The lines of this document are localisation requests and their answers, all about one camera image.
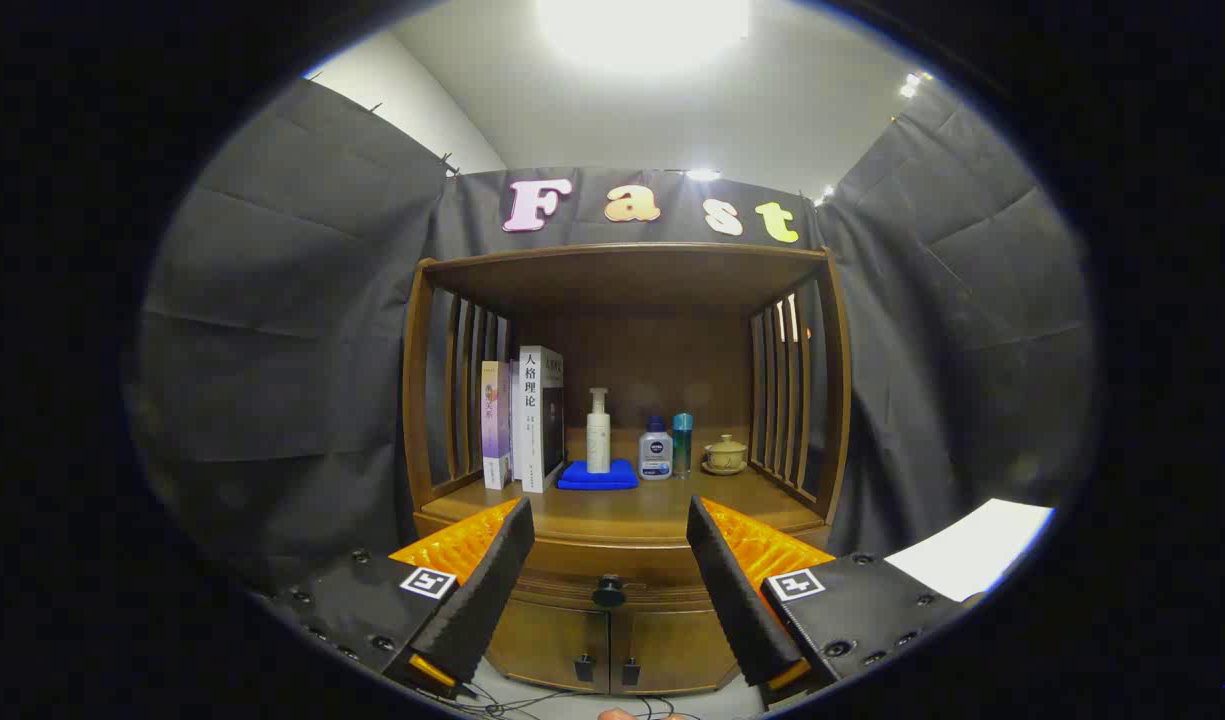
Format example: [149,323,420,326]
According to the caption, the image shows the brown wooden drawer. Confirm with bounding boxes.
[507,540,718,609]

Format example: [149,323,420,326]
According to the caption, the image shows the purple book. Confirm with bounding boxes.
[481,360,514,491]

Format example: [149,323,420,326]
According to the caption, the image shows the brown wooden cabinet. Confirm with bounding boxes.
[402,242,853,696]

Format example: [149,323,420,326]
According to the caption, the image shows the black floor cables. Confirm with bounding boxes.
[422,685,703,720]

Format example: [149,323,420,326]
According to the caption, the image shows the white bottle blue cap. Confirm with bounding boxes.
[639,415,673,481]

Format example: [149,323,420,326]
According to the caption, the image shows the black backdrop cloth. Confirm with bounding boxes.
[122,78,1098,601]

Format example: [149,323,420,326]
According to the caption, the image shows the blue folded cloth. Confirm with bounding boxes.
[557,458,640,492]

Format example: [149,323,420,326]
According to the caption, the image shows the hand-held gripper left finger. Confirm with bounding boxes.
[262,497,536,699]

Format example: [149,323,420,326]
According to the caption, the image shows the white grey book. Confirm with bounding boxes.
[512,345,566,494]

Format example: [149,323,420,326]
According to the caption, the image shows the wooden cabinet door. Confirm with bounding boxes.
[487,600,611,694]
[610,605,741,696]

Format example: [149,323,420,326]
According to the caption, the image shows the wooden countertop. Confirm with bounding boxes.
[419,430,828,546]

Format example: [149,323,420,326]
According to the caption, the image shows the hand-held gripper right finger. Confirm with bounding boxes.
[686,495,978,701]

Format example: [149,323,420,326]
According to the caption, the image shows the white pump bottle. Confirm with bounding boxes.
[586,387,612,475]

